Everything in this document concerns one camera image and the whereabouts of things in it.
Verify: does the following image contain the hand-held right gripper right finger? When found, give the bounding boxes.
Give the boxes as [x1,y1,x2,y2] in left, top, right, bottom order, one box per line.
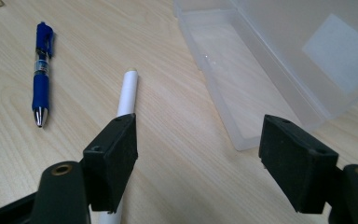
[258,114,339,215]

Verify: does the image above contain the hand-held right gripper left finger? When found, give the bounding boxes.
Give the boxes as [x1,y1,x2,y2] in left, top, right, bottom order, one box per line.
[82,113,139,214]

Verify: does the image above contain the white pen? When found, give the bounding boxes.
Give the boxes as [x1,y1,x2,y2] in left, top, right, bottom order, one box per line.
[97,68,140,224]

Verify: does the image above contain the clear plastic pencil box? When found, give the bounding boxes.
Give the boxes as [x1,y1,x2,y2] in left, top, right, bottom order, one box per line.
[172,0,358,152]

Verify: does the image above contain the blue retractable pen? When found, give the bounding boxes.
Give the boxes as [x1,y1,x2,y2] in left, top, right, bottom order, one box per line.
[32,21,56,129]

